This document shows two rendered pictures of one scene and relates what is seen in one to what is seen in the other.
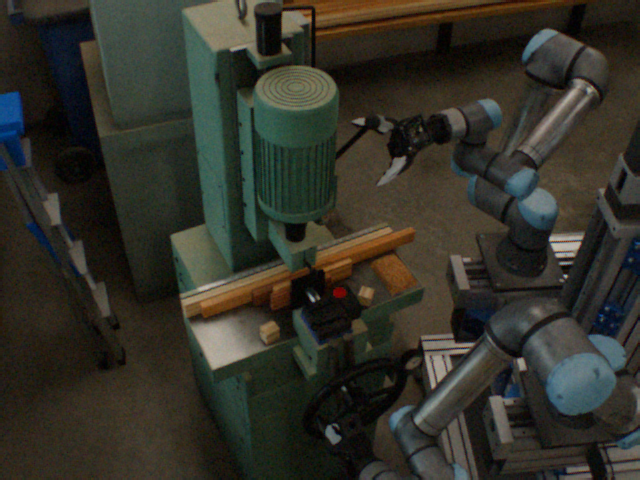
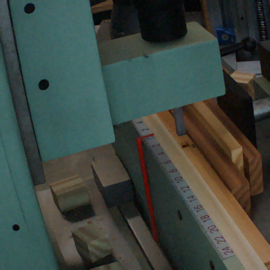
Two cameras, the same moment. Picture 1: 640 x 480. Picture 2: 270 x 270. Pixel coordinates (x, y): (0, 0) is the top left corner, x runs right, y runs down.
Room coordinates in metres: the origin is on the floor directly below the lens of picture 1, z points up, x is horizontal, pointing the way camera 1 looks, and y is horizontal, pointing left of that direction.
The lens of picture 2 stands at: (1.07, 0.81, 1.38)
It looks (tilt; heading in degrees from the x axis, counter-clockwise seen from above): 29 degrees down; 288
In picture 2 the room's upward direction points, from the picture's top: 10 degrees counter-clockwise
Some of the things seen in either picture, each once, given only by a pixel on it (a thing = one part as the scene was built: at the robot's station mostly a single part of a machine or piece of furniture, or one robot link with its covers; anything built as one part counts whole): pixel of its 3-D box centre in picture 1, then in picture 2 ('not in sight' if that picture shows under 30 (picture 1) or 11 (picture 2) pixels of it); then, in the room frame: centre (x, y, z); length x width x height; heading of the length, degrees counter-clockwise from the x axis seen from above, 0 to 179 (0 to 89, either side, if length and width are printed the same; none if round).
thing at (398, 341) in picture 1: (395, 356); not in sight; (1.25, -0.24, 0.58); 0.12 x 0.08 x 0.08; 29
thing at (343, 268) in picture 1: (313, 280); (205, 129); (1.23, 0.01, 0.93); 0.22 x 0.01 x 0.06; 119
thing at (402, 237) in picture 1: (312, 270); (170, 137); (1.27, 0.02, 0.92); 0.62 x 0.02 x 0.04; 119
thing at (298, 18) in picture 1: (290, 44); not in sight; (1.60, 0.09, 1.40); 0.10 x 0.06 x 0.16; 29
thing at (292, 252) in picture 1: (292, 243); (153, 75); (1.27, 0.07, 1.03); 0.14 x 0.07 x 0.09; 29
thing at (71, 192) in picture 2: not in sight; (69, 193); (1.44, -0.02, 0.82); 0.04 x 0.03 x 0.03; 35
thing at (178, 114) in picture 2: not in sight; (178, 114); (1.25, 0.06, 0.97); 0.01 x 0.01 x 0.05; 29
